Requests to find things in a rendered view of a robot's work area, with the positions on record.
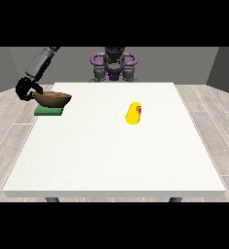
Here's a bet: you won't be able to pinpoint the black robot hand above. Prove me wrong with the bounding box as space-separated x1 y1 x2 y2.
15 77 45 102

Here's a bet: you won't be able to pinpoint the brown wooden bowl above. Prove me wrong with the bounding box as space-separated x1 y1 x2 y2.
32 90 73 108

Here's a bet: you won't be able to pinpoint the green square pad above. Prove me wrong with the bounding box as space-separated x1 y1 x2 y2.
33 103 64 117

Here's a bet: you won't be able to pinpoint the grey robot trunk purple rings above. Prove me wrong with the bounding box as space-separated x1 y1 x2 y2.
89 47 140 84

